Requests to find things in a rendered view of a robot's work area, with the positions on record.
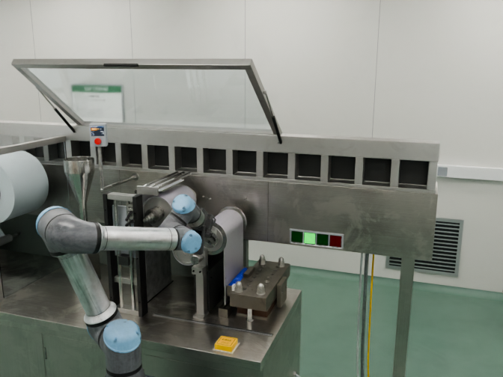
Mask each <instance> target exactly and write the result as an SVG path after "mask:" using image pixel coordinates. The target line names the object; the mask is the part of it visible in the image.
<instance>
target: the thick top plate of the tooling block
mask: <svg viewBox="0 0 503 377"><path fill-rule="evenodd" d="M258 263H259V260H258V261H257V262H256V263H255V265H254V267H255V271H254V272H253V273H252V274H251V275H250V277H249V278H243V279H242V280H241V281H240V282H241V283H242V286H243V292H241V293H237V292H234V291H231V292H230V306H232V307H241V308H246V309H251V310H260V311H265V312H266V311H267V309H268V307H269V306H270V305H271V303H272V301H273V300H274V298H275V297H276V296H277V284H278V282H279V281H280V280H281V279H282V277H287V279H288V278H289V276H290V264H289V263H285V267H278V266H277V265H278V262H272V261H266V264H265V265H260V264H258ZM259 283H262V284H263V285H264V289H265V294H264V295H258V294H257V286H258V284H259Z"/></svg>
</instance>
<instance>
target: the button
mask: <svg viewBox="0 0 503 377"><path fill-rule="evenodd" d="M236 345H237V338H233V337H226V336H221V337H220V338H219V339H218V340H217V342H216V343H215V349H218V350H222V351H226V352H232V351H233V350H234V348H235V346H236Z"/></svg>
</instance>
